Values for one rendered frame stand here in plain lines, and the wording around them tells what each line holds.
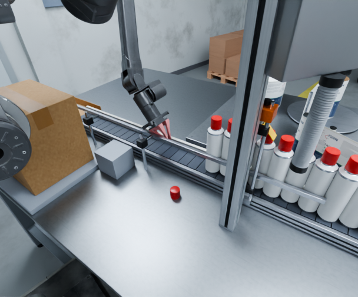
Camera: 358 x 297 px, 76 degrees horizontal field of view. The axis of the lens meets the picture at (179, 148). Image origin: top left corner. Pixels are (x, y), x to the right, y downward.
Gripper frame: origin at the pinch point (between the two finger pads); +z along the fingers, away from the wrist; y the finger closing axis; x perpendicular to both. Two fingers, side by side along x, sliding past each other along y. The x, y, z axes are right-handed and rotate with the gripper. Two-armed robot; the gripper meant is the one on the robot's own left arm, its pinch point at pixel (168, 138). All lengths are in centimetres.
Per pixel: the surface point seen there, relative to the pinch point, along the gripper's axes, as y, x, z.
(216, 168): -1.7, -15.6, 15.9
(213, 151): -2.8, -19.1, 9.4
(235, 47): 312, 111, -31
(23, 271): -59, 115, 27
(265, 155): -1.3, -34.0, 15.6
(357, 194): 0, -50, 32
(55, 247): -41, 86, 22
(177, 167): -5.6, -2.5, 10.2
